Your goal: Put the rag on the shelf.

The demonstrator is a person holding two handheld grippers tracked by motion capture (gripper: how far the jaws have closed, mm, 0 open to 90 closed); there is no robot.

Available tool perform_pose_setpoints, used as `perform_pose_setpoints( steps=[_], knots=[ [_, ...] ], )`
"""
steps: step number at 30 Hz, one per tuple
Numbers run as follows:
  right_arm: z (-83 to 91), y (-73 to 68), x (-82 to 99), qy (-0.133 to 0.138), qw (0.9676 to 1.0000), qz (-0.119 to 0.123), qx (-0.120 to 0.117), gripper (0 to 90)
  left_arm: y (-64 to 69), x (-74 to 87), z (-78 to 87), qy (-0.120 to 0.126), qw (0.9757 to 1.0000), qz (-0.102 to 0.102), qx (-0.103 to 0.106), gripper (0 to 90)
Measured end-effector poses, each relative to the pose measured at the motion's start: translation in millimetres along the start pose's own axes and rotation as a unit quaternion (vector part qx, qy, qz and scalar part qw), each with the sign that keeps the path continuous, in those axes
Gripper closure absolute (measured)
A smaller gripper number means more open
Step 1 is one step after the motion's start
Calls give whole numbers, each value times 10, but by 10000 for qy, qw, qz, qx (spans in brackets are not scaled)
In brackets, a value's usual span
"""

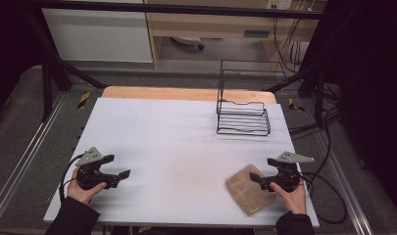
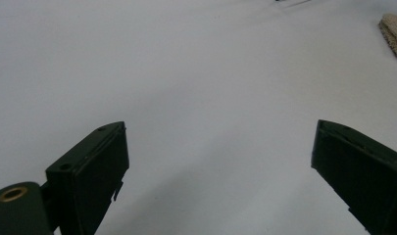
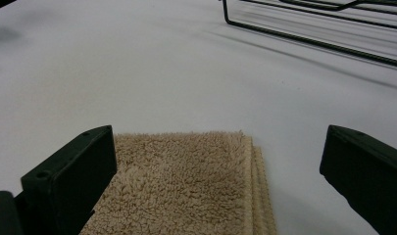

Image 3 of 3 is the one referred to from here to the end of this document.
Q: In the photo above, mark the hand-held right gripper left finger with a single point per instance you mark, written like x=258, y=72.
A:
x=72, y=182

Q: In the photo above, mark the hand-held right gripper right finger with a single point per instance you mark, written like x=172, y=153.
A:
x=366, y=169

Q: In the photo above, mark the beige fluffy towel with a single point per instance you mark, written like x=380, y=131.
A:
x=183, y=186

